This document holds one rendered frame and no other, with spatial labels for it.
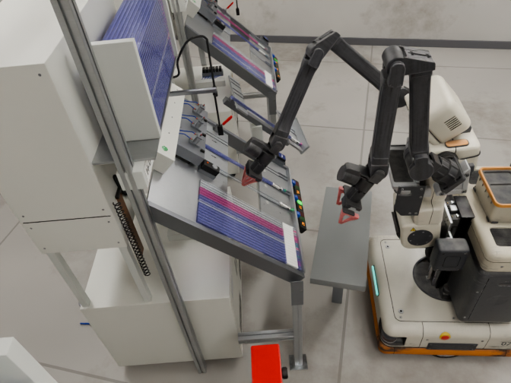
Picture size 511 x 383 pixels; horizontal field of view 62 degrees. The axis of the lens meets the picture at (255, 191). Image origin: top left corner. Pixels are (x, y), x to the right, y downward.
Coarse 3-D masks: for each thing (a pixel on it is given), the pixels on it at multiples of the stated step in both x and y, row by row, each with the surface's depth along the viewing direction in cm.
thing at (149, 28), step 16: (128, 0) 151; (144, 0) 150; (160, 0) 157; (128, 16) 140; (144, 16) 139; (160, 16) 154; (112, 32) 131; (128, 32) 130; (144, 32) 129; (160, 32) 152; (144, 48) 128; (160, 48) 150; (144, 64) 126; (160, 64) 148; (160, 80) 146; (160, 96) 144; (160, 112) 141
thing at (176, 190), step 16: (208, 128) 196; (208, 144) 188; (224, 144) 197; (176, 160) 166; (208, 160) 180; (224, 160) 188; (160, 176) 154; (176, 176) 160; (192, 176) 166; (224, 176) 181; (160, 192) 149; (176, 192) 154; (192, 192) 160; (176, 208) 149; (192, 208) 155
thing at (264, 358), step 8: (272, 344) 146; (256, 352) 144; (264, 352) 144; (272, 352) 144; (256, 360) 142; (264, 360) 142; (272, 360) 141; (280, 360) 141; (256, 368) 140; (264, 368) 140; (272, 368) 140; (280, 368) 139; (256, 376) 138; (264, 376) 138; (272, 376) 138; (280, 376) 137
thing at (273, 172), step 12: (276, 168) 215; (276, 180) 208; (264, 192) 193; (276, 192) 200; (288, 192) 207; (264, 204) 187; (276, 204) 194; (288, 204) 201; (276, 216) 188; (288, 216) 195
